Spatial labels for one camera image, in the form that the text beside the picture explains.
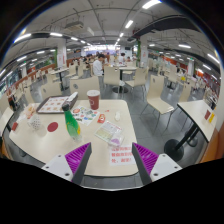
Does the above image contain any white notice with red text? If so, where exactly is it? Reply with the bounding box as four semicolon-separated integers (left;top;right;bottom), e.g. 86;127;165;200
108;143;137;167

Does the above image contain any flat round red coaster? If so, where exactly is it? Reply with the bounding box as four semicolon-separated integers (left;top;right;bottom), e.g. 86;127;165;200
46;121;60;133

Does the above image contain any white napkin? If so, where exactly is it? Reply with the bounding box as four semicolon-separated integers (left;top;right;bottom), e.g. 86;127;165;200
66;91;79;103

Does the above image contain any group of ceiling lights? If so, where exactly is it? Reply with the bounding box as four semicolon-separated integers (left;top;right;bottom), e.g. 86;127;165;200
0;0;221;76

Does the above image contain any person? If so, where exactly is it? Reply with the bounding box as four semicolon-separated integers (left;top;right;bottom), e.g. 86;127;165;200
92;53;107;77
118;52;128;66

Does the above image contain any white mug with dark dots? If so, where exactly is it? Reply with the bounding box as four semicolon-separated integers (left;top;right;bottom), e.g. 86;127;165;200
27;114;43;132

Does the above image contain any beige chair with oval hole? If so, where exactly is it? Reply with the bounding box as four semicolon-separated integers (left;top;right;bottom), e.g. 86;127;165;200
69;76;101;100
40;81;63;101

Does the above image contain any ceiling air conditioner unit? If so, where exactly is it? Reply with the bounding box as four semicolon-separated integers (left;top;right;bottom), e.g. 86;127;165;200
64;20;85;33

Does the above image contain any group of beige chairs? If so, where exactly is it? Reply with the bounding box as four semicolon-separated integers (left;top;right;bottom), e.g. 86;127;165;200
43;59;201;103

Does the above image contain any clear bag with leaflet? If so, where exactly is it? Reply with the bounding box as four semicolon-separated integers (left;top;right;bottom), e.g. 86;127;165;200
93;120;125;147

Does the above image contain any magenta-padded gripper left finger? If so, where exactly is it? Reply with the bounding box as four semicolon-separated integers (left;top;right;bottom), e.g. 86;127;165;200
41;142;93;186

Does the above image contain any white table with black pedestal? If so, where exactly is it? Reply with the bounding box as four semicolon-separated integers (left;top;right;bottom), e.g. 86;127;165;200
163;99;218;163

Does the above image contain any red paper cup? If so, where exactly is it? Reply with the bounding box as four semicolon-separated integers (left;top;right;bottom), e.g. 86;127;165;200
86;89;101;111

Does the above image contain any paper bag of fries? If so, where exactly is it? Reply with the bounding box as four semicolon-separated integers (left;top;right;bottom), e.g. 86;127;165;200
23;103;41;120

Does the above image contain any small red sauce packet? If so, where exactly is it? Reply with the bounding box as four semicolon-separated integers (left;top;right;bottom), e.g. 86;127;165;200
96;113;107;125

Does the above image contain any beige chair with metal legs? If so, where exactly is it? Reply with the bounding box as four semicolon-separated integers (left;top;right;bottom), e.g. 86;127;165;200
139;74;175;134

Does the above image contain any brown food tray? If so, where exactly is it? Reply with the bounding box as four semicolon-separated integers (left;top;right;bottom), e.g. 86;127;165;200
35;94;79;115

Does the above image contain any colourful sticker sheet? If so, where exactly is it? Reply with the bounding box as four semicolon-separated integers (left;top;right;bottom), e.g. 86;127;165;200
70;105;100;127

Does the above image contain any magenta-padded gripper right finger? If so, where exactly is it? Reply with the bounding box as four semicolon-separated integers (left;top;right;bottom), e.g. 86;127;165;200
131;142;183;186

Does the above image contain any green plastic drink bottle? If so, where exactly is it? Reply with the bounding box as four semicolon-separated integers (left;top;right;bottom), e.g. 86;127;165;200
61;102;83;143

